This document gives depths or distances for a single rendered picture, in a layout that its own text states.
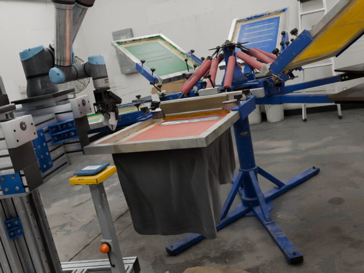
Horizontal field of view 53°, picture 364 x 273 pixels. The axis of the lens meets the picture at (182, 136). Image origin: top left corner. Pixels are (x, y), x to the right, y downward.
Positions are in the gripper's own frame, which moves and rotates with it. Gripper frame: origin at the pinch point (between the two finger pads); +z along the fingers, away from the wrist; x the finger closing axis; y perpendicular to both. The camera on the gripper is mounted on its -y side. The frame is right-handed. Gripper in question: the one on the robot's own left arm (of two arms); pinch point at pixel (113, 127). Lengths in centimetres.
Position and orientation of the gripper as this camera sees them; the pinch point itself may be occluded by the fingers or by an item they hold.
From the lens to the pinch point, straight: 182.6
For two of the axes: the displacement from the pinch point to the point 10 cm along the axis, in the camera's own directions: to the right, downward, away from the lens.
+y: -4.0, 2.4, -8.8
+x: 9.0, -0.8, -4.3
